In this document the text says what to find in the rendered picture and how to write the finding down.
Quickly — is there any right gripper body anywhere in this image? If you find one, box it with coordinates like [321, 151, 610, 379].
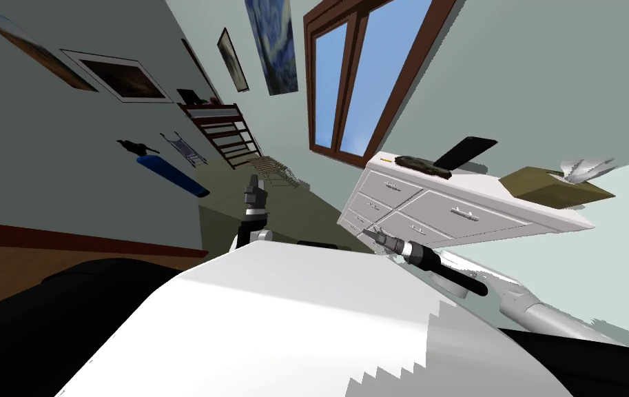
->
[377, 231, 406, 257]

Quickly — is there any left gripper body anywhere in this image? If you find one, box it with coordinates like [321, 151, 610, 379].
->
[243, 186, 269, 221]

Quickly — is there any wooden slatted rack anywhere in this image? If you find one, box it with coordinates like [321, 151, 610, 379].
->
[247, 155, 301, 189]

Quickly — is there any white drawer front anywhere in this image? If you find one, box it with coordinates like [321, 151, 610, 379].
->
[372, 210, 454, 248]
[358, 169, 424, 210]
[348, 192, 393, 224]
[401, 190, 531, 240]

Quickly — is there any brown ladder shelf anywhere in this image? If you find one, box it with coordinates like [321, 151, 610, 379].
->
[176, 88, 264, 170]

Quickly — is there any blue cylinder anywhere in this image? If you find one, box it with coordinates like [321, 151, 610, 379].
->
[135, 154, 211, 199]

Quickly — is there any dark green flat object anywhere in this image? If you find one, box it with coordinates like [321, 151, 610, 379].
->
[394, 154, 453, 181]

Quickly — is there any black tablet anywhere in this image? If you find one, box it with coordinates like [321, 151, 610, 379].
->
[433, 136, 499, 172]

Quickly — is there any black hand tool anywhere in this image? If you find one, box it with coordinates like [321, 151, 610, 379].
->
[116, 139, 161, 157]

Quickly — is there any black framed picture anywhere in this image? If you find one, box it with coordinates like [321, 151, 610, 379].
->
[216, 27, 251, 94]

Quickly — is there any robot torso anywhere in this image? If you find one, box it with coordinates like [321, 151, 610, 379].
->
[54, 239, 575, 397]

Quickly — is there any white dresser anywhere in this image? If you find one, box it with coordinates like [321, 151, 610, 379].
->
[337, 151, 596, 256]

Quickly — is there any blue swirl painting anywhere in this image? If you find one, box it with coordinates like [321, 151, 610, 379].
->
[243, 0, 300, 97]

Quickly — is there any brown framed window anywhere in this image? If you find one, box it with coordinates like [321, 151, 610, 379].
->
[302, 0, 458, 170]

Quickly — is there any white framed dark picture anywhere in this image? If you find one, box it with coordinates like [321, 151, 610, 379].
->
[60, 49, 175, 105]

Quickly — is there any brown tissue box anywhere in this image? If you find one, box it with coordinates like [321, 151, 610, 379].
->
[498, 157, 618, 210]

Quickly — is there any orange brown painting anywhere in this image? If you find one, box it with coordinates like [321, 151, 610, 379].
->
[0, 0, 100, 93]

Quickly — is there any wire frame chair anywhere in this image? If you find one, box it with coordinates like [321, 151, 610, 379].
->
[159, 132, 209, 168]

